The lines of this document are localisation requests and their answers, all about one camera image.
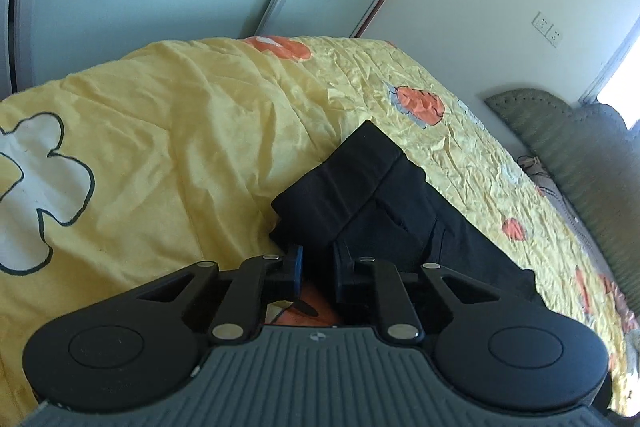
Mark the yellow printed blanket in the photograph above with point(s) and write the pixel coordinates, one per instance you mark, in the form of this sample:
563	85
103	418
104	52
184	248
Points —
175	132

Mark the patterned pillow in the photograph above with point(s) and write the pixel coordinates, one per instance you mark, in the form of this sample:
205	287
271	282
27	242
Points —
537	174

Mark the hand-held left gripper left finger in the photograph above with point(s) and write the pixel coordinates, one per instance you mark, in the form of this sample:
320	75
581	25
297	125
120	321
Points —
296	263

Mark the window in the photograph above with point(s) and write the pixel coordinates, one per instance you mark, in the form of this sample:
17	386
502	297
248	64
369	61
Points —
622	97

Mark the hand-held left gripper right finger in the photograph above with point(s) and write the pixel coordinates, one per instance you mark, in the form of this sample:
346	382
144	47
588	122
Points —
340	269

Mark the green padded headboard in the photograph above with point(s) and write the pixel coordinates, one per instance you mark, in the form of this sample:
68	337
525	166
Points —
565	142

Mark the black pants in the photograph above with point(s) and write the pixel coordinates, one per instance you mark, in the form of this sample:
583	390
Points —
360	187

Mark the white wall socket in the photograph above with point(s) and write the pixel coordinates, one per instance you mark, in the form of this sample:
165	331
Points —
541	23
555	37

